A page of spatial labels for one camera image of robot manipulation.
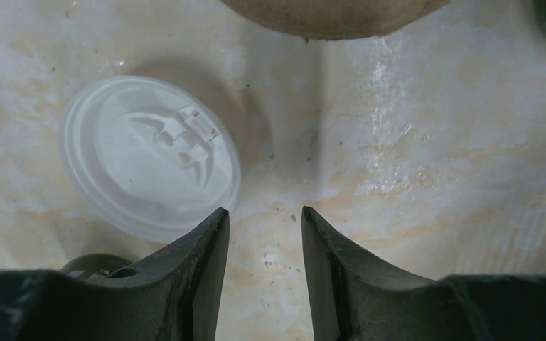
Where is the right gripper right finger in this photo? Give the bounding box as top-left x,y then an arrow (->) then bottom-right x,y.
301,207 -> 546,340

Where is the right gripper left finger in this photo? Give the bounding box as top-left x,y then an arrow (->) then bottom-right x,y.
0,208 -> 230,340

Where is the single white cup lid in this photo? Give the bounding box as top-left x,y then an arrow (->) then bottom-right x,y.
60,76 -> 241,243

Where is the brown pulp cup carrier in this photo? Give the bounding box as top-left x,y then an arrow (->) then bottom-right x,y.
223,0 -> 449,40

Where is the single dark coffee cup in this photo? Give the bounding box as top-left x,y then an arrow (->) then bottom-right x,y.
60,254 -> 131,280

